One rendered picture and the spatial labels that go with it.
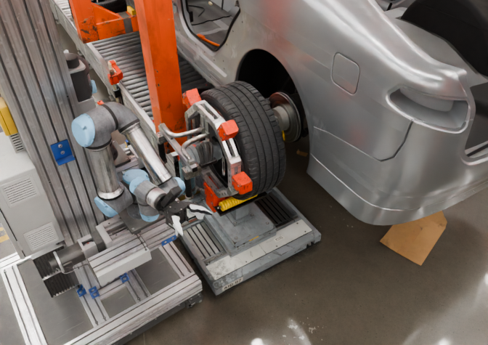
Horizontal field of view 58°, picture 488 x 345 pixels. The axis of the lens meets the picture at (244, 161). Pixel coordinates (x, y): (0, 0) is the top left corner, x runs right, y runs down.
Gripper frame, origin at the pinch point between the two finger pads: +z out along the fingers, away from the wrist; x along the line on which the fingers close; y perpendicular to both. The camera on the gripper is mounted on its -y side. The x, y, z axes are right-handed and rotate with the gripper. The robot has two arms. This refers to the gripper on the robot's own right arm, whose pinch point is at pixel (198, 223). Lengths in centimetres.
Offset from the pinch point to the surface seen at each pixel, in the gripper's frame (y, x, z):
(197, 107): 4, -66, -66
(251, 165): 20, -66, -26
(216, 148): 25, -69, -54
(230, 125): 0, -61, -39
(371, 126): -19, -81, 23
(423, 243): 100, -174, 50
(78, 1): 13, -138, -289
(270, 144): 13, -78, -24
